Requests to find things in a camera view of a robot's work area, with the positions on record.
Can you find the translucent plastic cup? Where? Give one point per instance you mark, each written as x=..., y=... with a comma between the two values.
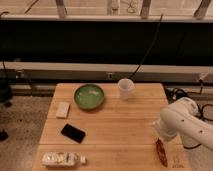
x=126, y=88

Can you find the white sponge block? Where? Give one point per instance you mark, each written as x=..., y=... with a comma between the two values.
x=62, y=110

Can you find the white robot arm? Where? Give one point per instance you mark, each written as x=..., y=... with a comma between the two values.
x=179, y=116

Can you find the green bowl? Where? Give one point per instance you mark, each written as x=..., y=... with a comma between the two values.
x=89, y=96

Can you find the black chair base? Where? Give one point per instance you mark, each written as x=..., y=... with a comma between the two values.
x=5, y=97

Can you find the black smartphone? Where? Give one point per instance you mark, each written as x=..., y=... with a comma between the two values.
x=73, y=133

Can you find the clear plastic bottle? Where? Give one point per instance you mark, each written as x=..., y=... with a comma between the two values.
x=62, y=159

